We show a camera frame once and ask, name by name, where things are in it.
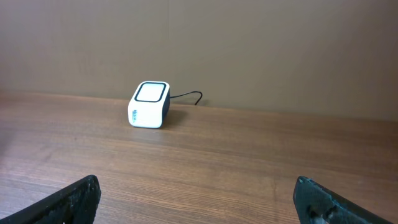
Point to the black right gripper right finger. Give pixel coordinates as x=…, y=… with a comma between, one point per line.
x=315, y=203

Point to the white barcode scanner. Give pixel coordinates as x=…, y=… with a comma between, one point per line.
x=149, y=105

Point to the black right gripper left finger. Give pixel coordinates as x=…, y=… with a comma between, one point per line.
x=75, y=204

